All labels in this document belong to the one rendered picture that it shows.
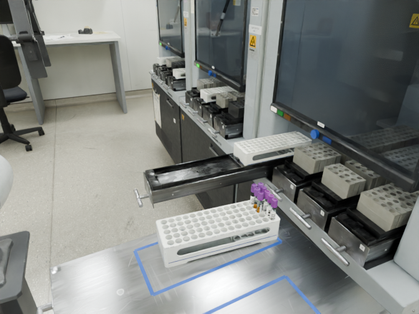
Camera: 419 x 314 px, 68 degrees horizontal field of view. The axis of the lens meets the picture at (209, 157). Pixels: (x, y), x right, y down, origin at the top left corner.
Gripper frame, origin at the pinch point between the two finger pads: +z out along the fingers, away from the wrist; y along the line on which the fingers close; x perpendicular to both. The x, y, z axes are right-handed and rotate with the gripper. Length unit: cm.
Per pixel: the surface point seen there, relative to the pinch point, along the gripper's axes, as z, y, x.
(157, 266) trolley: 43, 24, 14
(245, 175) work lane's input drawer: 47, -8, 54
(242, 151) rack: 39, -12, 55
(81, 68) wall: 62, -365, 4
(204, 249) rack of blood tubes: 41, 26, 26
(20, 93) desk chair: 57, -246, -52
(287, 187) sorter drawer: 49, 3, 65
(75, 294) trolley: 42.5, 25.3, -3.4
